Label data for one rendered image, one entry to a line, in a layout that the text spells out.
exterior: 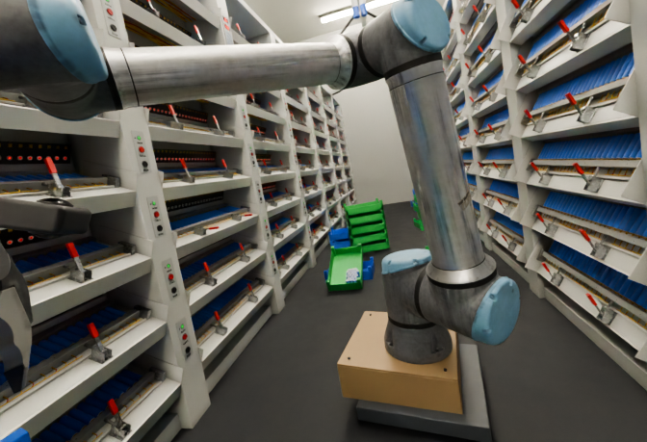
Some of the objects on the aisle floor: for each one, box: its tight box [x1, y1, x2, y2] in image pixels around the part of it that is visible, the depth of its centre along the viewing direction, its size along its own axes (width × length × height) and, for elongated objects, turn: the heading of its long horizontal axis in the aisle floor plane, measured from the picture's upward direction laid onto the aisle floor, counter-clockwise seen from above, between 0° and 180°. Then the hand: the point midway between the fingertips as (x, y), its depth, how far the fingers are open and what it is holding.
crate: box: [325, 243, 363, 292], centre depth 183 cm, size 30×20×8 cm
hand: (4, 384), depth 25 cm, fingers open, 3 cm apart
